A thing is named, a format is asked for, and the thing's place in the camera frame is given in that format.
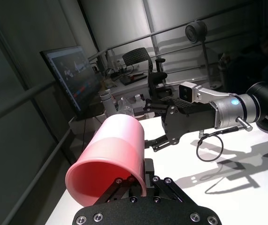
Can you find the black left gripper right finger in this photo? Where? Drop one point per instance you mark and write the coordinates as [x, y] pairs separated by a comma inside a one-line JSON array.
[[162, 187]]

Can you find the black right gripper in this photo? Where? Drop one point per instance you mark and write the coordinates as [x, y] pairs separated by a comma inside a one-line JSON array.
[[183, 124]]

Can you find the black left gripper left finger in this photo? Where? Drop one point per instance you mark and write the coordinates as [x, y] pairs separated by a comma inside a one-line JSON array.
[[117, 189]]

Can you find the pink plastic cup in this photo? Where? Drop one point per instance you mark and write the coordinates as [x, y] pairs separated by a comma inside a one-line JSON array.
[[117, 145]]

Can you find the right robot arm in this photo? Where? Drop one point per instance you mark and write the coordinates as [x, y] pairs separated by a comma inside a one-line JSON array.
[[260, 103]]

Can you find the clear plastic bag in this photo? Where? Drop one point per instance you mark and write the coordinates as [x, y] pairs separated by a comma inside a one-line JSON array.
[[124, 106]]

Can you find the black flat box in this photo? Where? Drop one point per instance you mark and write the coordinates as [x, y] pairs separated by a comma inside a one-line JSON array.
[[133, 80]]

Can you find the white plastic tube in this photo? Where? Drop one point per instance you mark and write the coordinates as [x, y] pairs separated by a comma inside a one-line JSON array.
[[108, 105]]

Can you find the black office chair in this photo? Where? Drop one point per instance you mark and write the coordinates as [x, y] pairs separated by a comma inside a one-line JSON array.
[[136, 56]]

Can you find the long grey handrail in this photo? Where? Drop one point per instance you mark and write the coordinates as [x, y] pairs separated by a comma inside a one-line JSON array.
[[171, 29]]

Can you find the black computer monitor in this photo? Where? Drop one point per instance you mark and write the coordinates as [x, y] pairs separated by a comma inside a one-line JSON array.
[[75, 75]]

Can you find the round webcam on stand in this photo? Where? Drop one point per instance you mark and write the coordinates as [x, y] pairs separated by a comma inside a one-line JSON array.
[[194, 31]]

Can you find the dark low rail bar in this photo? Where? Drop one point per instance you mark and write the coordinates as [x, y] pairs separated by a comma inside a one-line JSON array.
[[42, 171]]

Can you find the grey horizontal rail bar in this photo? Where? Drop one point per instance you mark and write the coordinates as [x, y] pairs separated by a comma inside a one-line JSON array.
[[18, 100]]

